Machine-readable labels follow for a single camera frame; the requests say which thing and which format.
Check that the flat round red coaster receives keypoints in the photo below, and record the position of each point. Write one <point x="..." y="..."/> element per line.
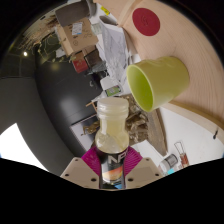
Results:
<point x="146" y="21"/>

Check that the large white ceiling light panel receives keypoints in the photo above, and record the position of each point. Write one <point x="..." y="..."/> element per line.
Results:
<point x="16" y="143"/>

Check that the yellow tag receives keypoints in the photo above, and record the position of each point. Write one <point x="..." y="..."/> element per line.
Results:
<point x="105" y="10"/>

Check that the brown cardboard box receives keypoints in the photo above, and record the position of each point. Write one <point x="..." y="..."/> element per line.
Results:
<point x="78" y="36"/>

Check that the small glass cup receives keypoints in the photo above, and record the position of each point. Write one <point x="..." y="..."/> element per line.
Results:
<point x="96" y="28"/>

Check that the black wall screen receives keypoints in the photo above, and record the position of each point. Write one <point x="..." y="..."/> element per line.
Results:
<point x="83" y="143"/>

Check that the round ceiling spotlight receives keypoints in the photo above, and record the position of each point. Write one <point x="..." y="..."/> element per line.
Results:
<point x="25" y="53"/>

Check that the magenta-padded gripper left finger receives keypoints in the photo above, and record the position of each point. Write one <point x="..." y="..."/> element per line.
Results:
<point x="90" y="163"/>

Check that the yellow-green mug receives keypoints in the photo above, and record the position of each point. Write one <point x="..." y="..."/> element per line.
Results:
<point x="166" y="80"/>

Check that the packaged paintbrush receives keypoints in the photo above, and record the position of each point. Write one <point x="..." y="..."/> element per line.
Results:
<point x="182" y="155"/>

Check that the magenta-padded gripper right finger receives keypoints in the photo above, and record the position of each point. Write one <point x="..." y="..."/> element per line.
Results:
<point x="135" y="163"/>

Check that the small white paint jar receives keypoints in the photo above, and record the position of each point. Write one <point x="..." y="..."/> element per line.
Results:
<point x="168" y="163"/>

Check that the red box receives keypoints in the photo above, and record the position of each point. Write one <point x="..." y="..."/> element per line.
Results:
<point x="80" y="63"/>

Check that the spray bottle green label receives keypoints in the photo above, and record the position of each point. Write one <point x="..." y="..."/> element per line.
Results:
<point x="111" y="89"/>

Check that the clear drink bottle white cap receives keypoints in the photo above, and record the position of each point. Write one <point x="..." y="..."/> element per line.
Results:
<point x="111" y="136"/>

